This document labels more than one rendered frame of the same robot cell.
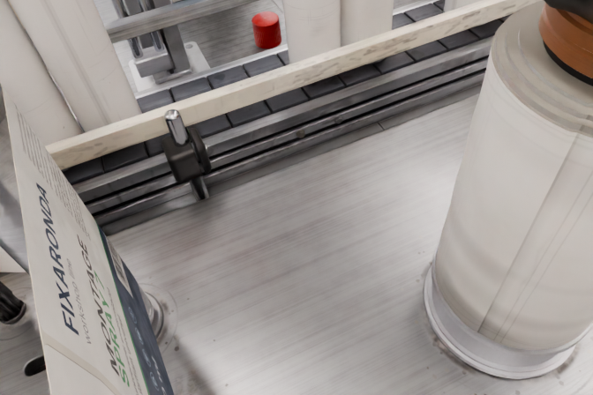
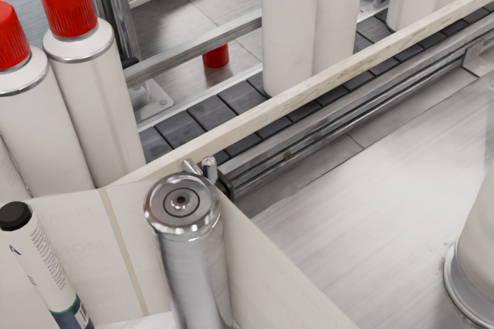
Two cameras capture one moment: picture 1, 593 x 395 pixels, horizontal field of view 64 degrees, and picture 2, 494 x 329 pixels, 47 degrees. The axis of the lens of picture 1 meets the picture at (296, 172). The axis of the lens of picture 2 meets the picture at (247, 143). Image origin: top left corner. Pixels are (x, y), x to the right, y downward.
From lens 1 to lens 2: 19 cm
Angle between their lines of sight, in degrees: 10
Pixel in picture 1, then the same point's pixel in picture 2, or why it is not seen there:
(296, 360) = not seen: outside the picture
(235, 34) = not seen: hidden behind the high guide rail
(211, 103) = (217, 140)
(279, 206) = (302, 228)
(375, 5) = (344, 35)
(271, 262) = (313, 277)
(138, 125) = (159, 170)
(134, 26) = (136, 76)
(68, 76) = (101, 135)
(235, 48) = (184, 70)
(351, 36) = (321, 61)
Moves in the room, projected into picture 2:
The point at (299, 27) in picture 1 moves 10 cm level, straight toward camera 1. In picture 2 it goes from (282, 61) to (316, 134)
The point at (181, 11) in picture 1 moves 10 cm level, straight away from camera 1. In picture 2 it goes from (176, 57) to (135, 4)
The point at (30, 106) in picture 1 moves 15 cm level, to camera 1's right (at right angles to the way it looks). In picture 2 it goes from (68, 167) to (249, 123)
